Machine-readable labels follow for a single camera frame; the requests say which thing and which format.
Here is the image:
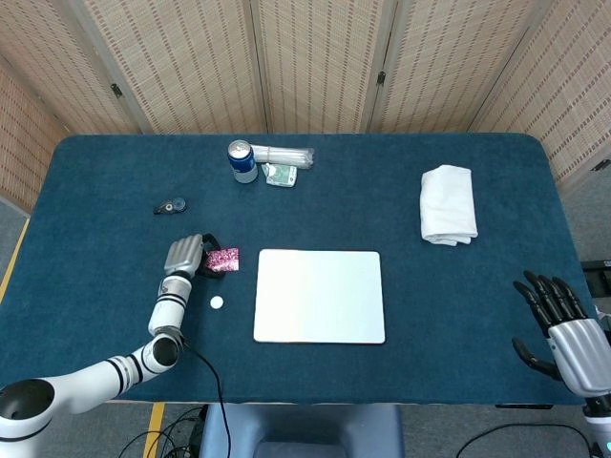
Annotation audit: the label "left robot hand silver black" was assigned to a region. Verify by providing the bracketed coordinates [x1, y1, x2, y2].
[163, 232, 225, 279]

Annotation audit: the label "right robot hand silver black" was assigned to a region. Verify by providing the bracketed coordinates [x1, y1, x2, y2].
[511, 270, 611, 397]

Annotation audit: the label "pink patterned card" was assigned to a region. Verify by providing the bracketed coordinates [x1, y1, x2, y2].
[203, 246, 241, 275]

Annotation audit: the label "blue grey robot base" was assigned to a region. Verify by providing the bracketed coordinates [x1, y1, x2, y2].
[198, 403, 406, 458]

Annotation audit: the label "white rectangular board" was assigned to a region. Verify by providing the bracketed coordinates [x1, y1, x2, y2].
[253, 248, 387, 344]

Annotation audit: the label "black correction tape dispenser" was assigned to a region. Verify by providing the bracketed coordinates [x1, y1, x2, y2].
[153, 197, 188, 216]

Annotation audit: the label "blue soda can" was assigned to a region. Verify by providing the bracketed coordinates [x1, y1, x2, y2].
[227, 139, 260, 185]

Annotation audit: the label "green tissue packet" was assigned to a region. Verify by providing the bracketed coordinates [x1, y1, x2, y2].
[262, 162, 299, 188]

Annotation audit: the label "bundle of clear straws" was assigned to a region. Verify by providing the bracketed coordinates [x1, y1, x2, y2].
[250, 144, 316, 170]

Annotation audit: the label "blue table cloth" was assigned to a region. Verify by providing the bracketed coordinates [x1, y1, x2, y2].
[0, 133, 605, 406]

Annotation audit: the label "folded white towel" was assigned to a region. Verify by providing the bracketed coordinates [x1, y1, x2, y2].
[419, 164, 479, 247]

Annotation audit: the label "bamboo folding screen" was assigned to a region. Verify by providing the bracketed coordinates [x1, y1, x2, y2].
[0, 0, 611, 214]

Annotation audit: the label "black floor cable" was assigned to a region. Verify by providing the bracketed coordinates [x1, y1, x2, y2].
[455, 422, 593, 458]

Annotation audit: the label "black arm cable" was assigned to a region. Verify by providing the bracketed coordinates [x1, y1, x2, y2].
[179, 333, 233, 458]

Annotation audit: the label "black floor cables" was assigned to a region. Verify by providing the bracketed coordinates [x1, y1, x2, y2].
[116, 405, 209, 458]

